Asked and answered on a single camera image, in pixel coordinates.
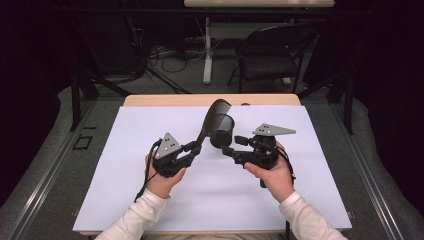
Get black folding chair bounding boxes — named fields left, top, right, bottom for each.
left=227, top=23, right=319, bottom=94

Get tangle of floor cables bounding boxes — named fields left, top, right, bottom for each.
left=146, top=39, right=208, bottom=74

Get black metal frame stand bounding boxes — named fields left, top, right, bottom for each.
left=297, top=71, right=355, bottom=136
left=68, top=16, right=133, bottom=133

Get white table board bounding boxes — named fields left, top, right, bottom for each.
left=72, top=105, right=353, bottom=233

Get person's right hand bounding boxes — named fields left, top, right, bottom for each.
left=244, top=141, right=296, bottom=204

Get metal floor rail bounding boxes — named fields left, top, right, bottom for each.
left=4, top=99, right=98, bottom=240
left=328, top=103, right=406, bottom=240

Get light wooden table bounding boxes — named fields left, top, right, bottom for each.
left=123, top=93, right=302, bottom=108

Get right hand-held gripper black cable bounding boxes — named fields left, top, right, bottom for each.
left=278, top=148, right=297, bottom=186

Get left hand-held gripper black cable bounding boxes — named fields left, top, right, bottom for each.
left=134, top=138, right=163, bottom=203

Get white-legged desk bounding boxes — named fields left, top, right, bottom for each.
left=183, top=0, right=336, bottom=85

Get hand-held gripper black cable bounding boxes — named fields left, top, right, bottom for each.
left=134, top=138, right=163, bottom=203
left=278, top=148, right=297, bottom=186

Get black mesh pen cup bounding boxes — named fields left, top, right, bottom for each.
left=209, top=113, right=236, bottom=150

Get black comb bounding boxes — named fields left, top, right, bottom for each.
left=194, top=98, right=233, bottom=151

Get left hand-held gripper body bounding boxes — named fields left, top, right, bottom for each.
left=152, top=132, right=196, bottom=178

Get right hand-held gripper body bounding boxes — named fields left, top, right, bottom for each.
left=232, top=123, right=297, bottom=189

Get person's left hand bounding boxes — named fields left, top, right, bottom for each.
left=144, top=151, right=187, bottom=200

